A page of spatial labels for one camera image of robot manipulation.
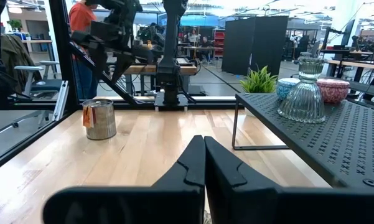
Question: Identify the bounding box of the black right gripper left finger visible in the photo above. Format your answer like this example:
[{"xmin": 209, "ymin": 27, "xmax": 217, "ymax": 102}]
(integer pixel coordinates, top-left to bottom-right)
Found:
[{"xmin": 42, "ymin": 135, "xmax": 206, "ymax": 224}]

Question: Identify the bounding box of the silver candle can orange tag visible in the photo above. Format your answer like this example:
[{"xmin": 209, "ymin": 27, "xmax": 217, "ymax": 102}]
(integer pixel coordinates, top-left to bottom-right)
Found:
[{"xmin": 82, "ymin": 98, "xmax": 118, "ymax": 141}]

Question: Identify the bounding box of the black aluminium table frame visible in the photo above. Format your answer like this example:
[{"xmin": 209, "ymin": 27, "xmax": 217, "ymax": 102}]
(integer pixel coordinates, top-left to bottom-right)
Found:
[{"xmin": 0, "ymin": 0, "xmax": 246, "ymax": 175}]

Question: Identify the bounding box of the pink patterned candle tin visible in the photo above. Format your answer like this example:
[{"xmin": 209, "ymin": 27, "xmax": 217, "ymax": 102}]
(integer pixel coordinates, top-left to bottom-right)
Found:
[{"xmin": 316, "ymin": 78, "xmax": 351, "ymax": 104}]

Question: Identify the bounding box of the wooden desk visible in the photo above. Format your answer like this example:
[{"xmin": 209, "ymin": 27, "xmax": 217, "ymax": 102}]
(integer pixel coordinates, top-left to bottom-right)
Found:
[
  {"xmin": 325, "ymin": 58, "xmax": 374, "ymax": 72},
  {"xmin": 123, "ymin": 63, "xmax": 199, "ymax": 76}
]

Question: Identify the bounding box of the clear ribbed glass candlestick holder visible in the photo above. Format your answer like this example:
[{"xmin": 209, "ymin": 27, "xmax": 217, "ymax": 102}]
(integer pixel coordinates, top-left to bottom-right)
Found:
[{"xmin": 277, "ymin": 57, "xmax": 327, "ymax": 124}]

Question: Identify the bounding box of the green plant white pot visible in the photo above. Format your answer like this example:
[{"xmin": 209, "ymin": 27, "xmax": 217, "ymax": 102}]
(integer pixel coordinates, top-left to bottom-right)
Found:
[{"xmin": 239, "ymin": 65, "xmax": 278, "ymax": 118}]

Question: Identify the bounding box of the person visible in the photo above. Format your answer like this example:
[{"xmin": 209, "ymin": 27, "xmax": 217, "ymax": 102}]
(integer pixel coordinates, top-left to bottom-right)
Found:
[
  {"xmin": 68, "ymin": 0, "xmax": 99, "ymax": 100},
  {"xmin": 200, "ymin": 36, "xmax": 214, "ymax": 62},
  {"xmin": 186, "ymin": 29, "xmax": 200, "ymax": 45}
]

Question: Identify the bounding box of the blue patterned candle tin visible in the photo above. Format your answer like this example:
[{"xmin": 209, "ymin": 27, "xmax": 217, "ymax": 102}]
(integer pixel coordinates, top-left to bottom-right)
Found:
[{"xmin": 276, "ymin": 77, "xmax": 301, "ymax": 101}]

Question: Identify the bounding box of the olive green jacket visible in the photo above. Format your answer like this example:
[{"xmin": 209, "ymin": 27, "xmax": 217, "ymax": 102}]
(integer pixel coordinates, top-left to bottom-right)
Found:
[{"xmin": 0, "ymin": 33, "xmax": 43, "ymax": 91}]

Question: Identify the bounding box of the black perforated metal shelf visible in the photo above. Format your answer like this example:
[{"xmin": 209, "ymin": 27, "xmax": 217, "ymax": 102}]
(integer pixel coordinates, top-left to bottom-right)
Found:
[{"xmin": 231, "ymin": 92, "xmax": 374, "ymax": 190}]

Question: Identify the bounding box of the silver aluminium profile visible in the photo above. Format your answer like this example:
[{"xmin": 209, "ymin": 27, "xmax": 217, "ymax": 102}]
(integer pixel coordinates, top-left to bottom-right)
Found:
[{"xmin": 52, "ymin": 80, "xmax": 70, "ymax": 122}]

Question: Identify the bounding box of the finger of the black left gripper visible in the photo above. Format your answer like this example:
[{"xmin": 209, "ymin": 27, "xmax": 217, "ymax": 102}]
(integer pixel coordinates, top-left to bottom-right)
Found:
[
  {"xmin": 91, "ymin": 46, "xmax": 108, "ymax": 77},
  {"xmin": 113, "ymin": 51, "xmax": 134, "ymax": 83}
]

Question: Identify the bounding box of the red storage rack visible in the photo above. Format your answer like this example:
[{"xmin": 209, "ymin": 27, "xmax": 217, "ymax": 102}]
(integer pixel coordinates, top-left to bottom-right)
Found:
[{"xmin": 213, "ymin": 28, "xmax": 225, "ymax": 57}]

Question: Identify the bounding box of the black backpack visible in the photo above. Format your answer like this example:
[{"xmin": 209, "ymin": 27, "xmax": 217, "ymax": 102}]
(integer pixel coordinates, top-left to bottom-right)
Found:
[{"xmin": 0, "ymin": 57, "xmax": 19, "ymax": 105}]

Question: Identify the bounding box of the black room divider panel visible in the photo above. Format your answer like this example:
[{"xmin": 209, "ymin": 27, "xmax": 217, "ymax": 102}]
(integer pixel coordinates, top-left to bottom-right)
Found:
[
  {"xmin": 221, "ymin": 17, "xmax": 256, "ymax": 77},
  {"xmin": 250, "ymin": 15, "xmax": 289, "ymax": 85}
]

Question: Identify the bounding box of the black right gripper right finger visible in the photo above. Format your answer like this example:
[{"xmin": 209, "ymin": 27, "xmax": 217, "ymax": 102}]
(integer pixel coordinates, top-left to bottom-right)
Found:
[{"xmin": 205, "ymin": 136, "xmax": 374, "ymax": 224}]

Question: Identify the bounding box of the office chair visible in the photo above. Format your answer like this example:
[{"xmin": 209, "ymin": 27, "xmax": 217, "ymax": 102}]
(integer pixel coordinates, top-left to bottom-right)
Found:
[{"xmin": 14, "ymin": 60, "xmax": 63, "ymax": 125}]

